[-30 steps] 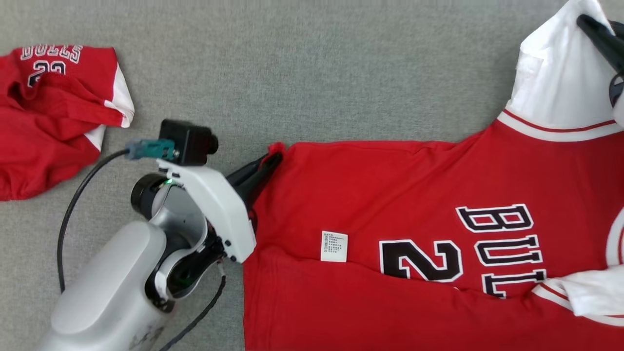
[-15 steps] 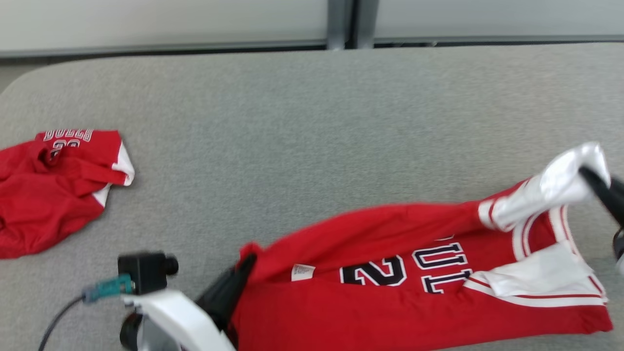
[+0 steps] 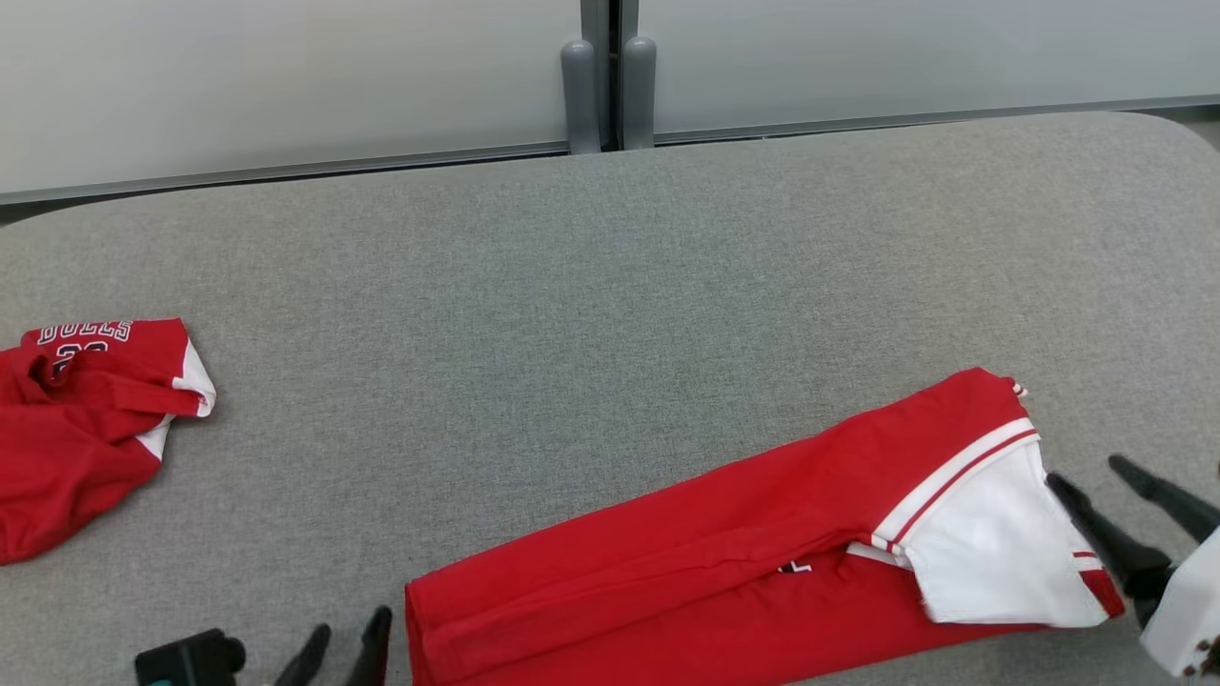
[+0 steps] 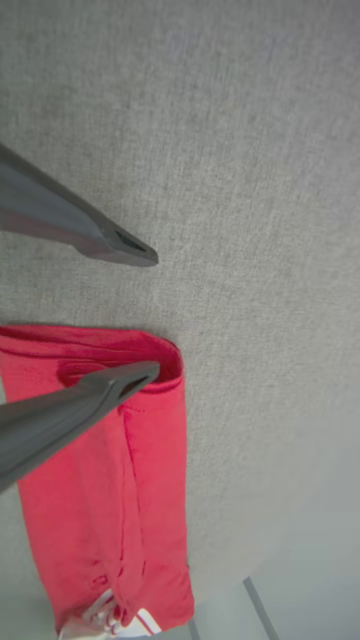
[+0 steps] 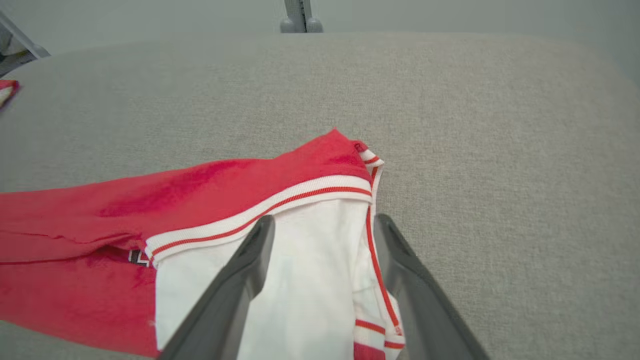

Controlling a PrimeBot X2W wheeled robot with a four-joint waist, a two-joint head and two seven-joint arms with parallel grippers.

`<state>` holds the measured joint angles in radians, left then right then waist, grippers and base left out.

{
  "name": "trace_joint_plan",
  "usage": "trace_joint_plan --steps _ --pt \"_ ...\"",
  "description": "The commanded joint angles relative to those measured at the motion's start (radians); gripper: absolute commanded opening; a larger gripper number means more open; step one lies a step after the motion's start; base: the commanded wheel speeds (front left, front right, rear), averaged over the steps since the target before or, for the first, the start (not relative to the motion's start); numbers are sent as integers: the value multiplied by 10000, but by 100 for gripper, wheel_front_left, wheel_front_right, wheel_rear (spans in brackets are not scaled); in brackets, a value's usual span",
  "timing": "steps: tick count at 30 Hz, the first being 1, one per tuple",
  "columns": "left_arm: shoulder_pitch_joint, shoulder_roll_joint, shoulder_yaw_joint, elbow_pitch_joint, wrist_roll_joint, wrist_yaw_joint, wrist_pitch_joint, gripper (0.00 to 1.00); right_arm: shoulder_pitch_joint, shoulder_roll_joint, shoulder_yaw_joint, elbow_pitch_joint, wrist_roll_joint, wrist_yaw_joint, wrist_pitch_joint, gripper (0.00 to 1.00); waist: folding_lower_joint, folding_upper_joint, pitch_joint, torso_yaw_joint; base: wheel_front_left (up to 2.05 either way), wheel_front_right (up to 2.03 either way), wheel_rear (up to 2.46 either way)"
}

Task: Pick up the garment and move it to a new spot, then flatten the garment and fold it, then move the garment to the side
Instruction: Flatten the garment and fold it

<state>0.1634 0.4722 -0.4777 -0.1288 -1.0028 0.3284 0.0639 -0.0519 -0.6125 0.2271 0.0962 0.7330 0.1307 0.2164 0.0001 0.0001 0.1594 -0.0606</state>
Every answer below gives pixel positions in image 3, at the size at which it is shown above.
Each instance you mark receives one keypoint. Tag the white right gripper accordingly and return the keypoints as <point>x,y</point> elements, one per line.
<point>1191,619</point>

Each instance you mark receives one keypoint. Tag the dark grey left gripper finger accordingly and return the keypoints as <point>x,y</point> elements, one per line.
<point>307,657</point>
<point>374,653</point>

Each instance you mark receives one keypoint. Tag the red Bulls basketball jersey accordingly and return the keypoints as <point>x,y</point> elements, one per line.
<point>76,448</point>

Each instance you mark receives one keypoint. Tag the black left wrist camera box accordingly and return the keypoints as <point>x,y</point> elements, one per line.
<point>186,659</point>

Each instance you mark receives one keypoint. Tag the grey partition base rail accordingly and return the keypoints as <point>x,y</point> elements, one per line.
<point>286,171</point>
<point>953,116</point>

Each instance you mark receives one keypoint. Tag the grey rounded partition post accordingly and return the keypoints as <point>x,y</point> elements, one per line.
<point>580,95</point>
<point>639,90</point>

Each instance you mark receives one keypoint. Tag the grey vertical partition frame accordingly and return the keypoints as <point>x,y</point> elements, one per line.
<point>596,19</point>

